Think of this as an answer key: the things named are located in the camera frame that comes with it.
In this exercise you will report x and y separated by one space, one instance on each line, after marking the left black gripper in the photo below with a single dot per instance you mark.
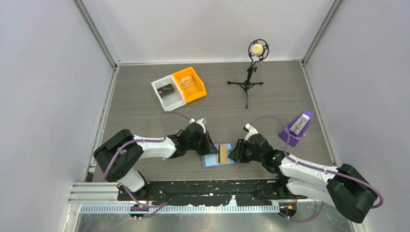
209 147

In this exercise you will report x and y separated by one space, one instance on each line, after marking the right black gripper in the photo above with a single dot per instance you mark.
238 154

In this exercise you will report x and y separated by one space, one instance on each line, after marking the blue card holder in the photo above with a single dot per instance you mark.
211 160

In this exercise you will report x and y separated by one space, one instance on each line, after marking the gold credit card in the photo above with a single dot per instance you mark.
222 156

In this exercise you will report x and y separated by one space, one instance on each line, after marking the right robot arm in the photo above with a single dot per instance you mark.
341 187

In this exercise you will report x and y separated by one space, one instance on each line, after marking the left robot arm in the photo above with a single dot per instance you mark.
117 156

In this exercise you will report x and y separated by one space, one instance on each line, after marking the card in orange bin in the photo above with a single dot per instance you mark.
186 81

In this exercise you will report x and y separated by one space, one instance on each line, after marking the orange plastic bin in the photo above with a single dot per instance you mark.
193 92

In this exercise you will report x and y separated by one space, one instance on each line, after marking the purple metronome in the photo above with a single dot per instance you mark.
297 128

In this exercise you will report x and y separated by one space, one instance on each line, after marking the black tripod mic stand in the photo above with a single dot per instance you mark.
247 84

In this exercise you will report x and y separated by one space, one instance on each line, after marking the white plastic bin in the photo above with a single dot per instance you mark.
173 101

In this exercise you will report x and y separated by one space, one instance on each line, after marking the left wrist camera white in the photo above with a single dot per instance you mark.
202 122

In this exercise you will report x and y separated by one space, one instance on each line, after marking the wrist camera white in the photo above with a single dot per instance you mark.
202 122
250 131

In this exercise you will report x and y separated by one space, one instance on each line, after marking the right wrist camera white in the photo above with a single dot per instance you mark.
250 131

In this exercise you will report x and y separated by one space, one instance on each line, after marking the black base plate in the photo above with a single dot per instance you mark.
246 192

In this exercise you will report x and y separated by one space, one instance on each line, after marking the microphone with shock mount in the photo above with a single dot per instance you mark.
258 50

